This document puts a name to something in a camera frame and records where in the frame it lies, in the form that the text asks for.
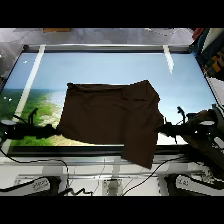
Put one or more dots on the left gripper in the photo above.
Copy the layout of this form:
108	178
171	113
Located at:
48	131

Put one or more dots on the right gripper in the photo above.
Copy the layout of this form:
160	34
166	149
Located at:
166	129

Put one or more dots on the brown garment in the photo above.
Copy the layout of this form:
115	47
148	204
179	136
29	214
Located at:
106	113

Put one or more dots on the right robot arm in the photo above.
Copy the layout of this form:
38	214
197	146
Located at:
195	130

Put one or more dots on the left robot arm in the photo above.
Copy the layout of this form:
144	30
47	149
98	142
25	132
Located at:
20	131

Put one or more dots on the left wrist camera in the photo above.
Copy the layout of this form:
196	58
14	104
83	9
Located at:
32	115

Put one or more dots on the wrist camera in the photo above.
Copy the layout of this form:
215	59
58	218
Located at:
181	111
32	115

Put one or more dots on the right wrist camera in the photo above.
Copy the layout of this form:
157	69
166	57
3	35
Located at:
181	111

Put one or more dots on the silver frame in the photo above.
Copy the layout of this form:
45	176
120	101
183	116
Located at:
113	186

